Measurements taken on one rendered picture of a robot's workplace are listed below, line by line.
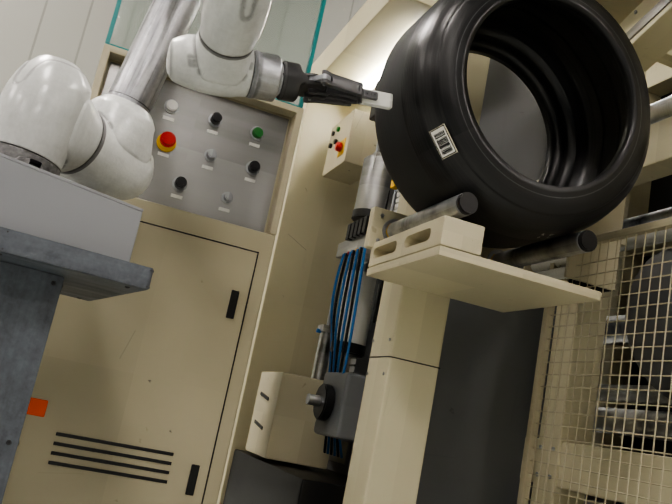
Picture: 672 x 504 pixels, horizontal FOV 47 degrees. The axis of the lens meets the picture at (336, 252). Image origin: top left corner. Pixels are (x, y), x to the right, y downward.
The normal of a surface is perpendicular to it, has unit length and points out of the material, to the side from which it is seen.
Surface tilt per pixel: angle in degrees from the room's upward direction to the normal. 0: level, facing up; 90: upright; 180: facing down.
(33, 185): 90
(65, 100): 88
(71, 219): 90
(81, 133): 93
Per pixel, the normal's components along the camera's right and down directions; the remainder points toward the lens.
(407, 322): 0.34, -0.14
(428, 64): -0.46, -0.20
